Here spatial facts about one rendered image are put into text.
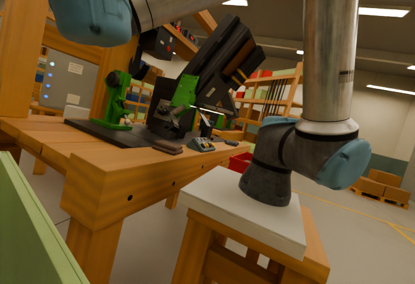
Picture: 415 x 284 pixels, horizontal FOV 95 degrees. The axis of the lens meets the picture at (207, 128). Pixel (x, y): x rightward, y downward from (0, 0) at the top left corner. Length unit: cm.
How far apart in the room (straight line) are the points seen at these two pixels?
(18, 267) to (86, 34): 22
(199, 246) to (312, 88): 45
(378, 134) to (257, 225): 1050
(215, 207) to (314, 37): 39
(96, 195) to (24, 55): 65
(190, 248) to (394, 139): 1079
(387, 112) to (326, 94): 1061
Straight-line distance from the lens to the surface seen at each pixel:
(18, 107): 102
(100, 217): 54
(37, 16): 103
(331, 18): 42
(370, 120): 1076
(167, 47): 131
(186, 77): 116
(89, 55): 122
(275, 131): 53
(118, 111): 100
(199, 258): 57
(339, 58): 42
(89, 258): 61
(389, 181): 743
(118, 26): 24
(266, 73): 434
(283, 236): 46
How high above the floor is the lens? 108
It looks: 4 degrees down
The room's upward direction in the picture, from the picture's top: 15 degrees clockwise
